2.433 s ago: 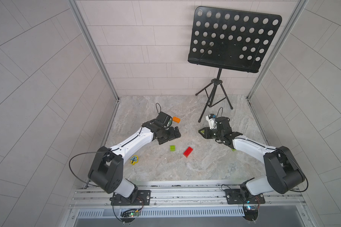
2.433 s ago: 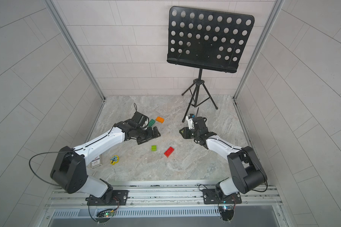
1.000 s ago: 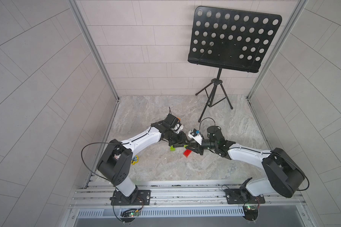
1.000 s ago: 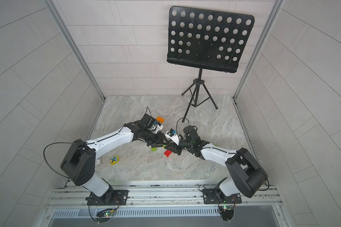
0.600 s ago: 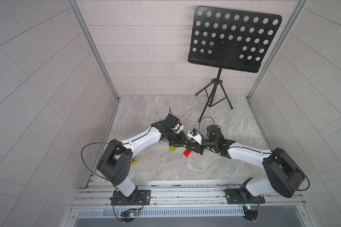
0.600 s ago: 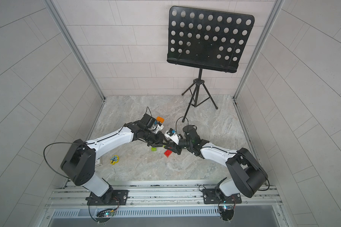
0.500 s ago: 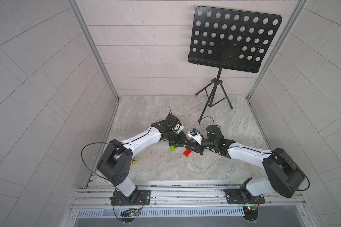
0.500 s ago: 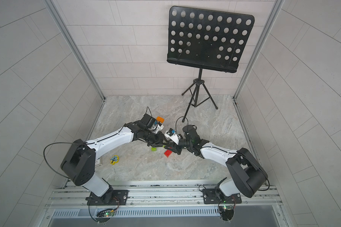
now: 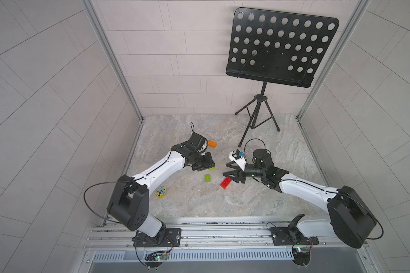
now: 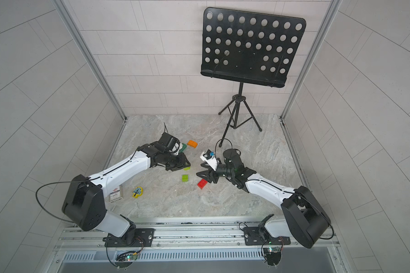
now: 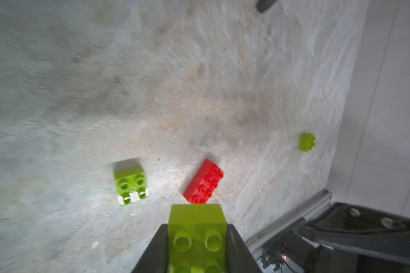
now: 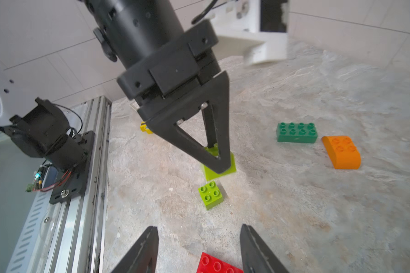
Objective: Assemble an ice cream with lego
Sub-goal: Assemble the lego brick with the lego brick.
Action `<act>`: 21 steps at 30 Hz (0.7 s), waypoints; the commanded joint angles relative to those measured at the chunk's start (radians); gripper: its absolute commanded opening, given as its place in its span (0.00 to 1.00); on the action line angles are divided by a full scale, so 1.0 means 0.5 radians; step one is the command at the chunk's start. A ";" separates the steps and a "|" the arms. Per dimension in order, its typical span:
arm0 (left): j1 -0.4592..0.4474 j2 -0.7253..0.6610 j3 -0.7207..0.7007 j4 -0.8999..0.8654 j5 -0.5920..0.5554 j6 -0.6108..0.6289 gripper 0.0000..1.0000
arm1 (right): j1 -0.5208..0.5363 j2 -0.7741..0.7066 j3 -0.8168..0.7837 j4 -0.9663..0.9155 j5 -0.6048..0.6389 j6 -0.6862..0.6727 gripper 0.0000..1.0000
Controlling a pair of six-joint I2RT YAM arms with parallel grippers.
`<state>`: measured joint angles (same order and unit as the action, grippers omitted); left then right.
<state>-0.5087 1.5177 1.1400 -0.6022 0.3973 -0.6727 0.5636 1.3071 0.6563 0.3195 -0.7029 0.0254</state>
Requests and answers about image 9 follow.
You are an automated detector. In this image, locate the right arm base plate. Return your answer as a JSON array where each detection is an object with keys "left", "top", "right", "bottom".
[{"left": 267, "top": 214, "right": 319, "bottom": 246}]

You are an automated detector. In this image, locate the circuit board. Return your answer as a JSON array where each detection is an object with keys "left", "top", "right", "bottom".
[
  {"left": 145, "top": 251, "right": 169, "bottom": 268},
  {"left": 292, "top": 246, "right": 311, "bottom": 267}
]

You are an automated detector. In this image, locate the black music stand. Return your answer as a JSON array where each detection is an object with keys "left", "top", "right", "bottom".
[{"left": 225, "top": 7, "right": 339, "bottom": 129}]

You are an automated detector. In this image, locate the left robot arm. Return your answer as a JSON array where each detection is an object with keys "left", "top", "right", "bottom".
[{"left": 107, "top": 133, "right": 215, "bottom": 241}]

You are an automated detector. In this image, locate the aluminium rail frame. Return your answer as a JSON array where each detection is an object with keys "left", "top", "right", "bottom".
[{"left": 72, "top": 216, "right": 379, "bottom": 273}]

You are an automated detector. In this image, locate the red lego brick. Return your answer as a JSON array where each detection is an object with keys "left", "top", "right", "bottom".
[{"left": 220, "top": 177, "right": 232, "bottom": 190}]

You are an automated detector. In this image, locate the left circuit board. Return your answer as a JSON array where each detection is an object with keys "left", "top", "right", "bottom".
[{"left": 145, "top": 251, "right": 169, "bottom": 268}]

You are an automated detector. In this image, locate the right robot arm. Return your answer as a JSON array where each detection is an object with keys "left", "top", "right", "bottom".
[{"left": 223, "top": 149, "right": 378, "bottom": 249}]

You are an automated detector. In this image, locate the yellow sticker on table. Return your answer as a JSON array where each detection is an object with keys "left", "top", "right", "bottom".
[{"left": 157, "top": 187, "right": 167, "bottom": 199}]

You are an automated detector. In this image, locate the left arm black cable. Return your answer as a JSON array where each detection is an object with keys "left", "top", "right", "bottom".
[{"left": 83, "top": 180, "right": 137, "bottom": 224}]

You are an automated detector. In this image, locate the right circuit board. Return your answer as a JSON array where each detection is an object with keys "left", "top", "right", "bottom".
[{"left": 292, "top": 246, "right": 311, "bottom": 267}]

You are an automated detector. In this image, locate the orange curved lego brick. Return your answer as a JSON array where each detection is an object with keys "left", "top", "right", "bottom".
[{"left": 207, "top": 140, "right": 218, "bottom": 149}]

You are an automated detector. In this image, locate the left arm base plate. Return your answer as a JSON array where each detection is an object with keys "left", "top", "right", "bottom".
[{"left": 132, "top": 228, "right": 182, "bottom": 248}]

